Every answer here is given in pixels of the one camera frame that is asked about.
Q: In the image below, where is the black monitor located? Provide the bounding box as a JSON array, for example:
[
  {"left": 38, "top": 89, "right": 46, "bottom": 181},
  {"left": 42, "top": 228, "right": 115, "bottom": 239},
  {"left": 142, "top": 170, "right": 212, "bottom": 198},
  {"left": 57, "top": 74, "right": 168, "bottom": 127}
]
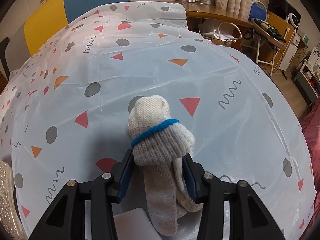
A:
[{"left": 268, "top": 0, "right": 302, "bottom": 28}]

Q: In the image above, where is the blue folding chair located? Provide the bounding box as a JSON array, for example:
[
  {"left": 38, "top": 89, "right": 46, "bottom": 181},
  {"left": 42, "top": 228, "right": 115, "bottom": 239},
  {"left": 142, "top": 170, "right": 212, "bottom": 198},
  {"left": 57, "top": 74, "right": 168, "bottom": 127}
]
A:
[{"left": 248, "top": 1, "right": 268, "bottom": 21}]

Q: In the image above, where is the pink blanket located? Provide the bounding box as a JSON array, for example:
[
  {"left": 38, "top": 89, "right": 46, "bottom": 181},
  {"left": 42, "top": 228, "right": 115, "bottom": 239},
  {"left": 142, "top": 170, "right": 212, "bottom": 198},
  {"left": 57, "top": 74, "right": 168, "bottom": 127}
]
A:
[{"left": 300, "top": 102, "right": 320, "bottom": 205}]

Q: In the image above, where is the white knit glove blue band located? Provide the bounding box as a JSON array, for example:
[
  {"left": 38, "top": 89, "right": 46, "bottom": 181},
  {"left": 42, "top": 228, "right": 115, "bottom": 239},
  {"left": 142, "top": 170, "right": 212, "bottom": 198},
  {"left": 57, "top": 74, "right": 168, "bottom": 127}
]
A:
[{"left": 127, "top": 95, "right": 203, "bottom": 236}]

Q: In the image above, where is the white small fan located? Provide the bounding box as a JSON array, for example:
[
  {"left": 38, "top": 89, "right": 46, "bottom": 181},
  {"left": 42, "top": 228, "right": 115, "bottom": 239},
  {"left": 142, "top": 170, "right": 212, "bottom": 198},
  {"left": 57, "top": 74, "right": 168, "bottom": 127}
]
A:
[{"left": 286, "top": 13, "right": 299, "bottom": 30}]

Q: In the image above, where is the ornate golden tissue box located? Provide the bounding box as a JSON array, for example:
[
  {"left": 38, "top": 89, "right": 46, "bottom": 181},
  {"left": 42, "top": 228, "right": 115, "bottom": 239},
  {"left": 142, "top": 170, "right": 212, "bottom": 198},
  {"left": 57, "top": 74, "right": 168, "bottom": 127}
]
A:
[{"left": 1, "top": 161, "right": 28, "bottom": 239}]

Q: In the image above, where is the wooden chair with tray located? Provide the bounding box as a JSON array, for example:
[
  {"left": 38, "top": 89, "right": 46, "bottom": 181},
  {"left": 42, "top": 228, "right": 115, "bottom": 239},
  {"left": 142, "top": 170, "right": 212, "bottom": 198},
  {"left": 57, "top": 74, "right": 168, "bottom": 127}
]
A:
[{"left": 251, "top": 11, "right": 295, "bottom": 76}]

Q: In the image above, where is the patterned plastic tablecloth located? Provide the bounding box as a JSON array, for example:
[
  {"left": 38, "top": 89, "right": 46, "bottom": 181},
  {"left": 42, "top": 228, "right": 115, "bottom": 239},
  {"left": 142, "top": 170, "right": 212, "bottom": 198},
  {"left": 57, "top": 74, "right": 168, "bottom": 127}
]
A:
[{"left": 1, "top": 2, "right": 316, "bottom": 239}]

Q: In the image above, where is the white sponge block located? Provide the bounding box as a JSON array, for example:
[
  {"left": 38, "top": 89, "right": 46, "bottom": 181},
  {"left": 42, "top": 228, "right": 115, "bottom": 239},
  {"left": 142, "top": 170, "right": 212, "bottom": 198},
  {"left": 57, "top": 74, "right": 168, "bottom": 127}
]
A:
[{"left": 114, "top": 207, "right": 162, "bottom": 240}]

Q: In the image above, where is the grey yellow blue sofa back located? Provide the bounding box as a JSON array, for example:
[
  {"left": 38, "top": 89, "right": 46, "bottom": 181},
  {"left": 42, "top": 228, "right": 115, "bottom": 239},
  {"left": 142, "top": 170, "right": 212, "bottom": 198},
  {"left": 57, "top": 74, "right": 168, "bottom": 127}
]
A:
[{"left": 1, "top": 0, "right": 130, "bottom": 77}]

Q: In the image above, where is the wooden side table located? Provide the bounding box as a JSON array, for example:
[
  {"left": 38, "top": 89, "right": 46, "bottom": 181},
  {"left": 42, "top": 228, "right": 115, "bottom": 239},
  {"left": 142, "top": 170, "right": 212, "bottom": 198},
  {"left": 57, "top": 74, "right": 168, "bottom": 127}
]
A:
[{"left": 176, "top": 2, "right": 252, "bottom": 31}]

